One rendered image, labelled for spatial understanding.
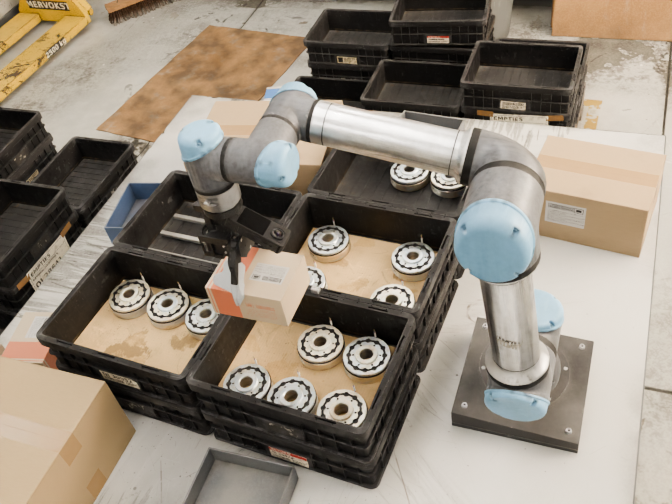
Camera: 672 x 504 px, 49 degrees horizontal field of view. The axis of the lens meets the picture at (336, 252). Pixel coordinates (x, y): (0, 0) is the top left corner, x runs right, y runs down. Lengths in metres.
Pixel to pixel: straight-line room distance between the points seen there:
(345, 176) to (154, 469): 0.91
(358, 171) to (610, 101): 1.92
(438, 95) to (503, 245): 2.07
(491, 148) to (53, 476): 1.04
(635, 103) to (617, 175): 1.79
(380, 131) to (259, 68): 3.05
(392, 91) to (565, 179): 1.37
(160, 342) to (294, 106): 0.74
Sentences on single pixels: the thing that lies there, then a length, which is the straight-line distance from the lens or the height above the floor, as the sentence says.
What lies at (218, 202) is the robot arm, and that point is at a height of 1.32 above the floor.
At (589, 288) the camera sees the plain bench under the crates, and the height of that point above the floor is 0.70.
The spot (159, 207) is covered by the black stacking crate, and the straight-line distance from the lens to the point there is 2.03.
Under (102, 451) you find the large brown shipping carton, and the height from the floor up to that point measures 0.77.
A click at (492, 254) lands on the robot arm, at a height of 1.33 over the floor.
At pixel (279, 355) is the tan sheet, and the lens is 1.66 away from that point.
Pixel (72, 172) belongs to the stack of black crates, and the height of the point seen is 0.38.
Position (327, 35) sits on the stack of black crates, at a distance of 3.65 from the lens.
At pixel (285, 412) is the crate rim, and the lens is 1.45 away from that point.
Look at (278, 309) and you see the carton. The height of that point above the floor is 1.09.
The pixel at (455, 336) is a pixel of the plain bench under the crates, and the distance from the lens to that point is 1.80.
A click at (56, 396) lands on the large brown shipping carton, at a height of 0.90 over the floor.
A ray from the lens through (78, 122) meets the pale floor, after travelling 4.29.
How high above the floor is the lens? 2.13
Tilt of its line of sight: 45 degrees down
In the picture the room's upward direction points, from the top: 12 degrees counter-clockwise
